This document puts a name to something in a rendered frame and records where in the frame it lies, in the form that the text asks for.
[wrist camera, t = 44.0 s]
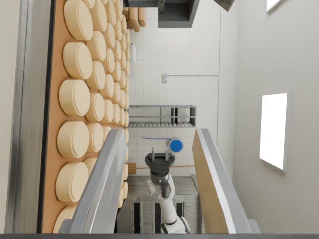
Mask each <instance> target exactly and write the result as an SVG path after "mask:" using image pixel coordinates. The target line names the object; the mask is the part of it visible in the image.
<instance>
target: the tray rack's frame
mask: <svg viewBox="0 0 319 239"><path fill-rule="evenodd" d="M129 107H190V116H129V118H190V120H189V122H190V123H191V124H193V125H194V127H193V126H190V127H189V126H186V127H185V126H182V127H181V126H178V127H177V126H174V127H173V126H170V127H169V126H162V127H161V126H157V127H156V126H153V127H152V126H149V127H148V126H145V127H144V126H141V127H140V126H137V127H136V126H133V127H132V126H128V127H125V128H196V123H197V106H195V105H190V106H129ZM191 107H194V108H191Z"/></svg>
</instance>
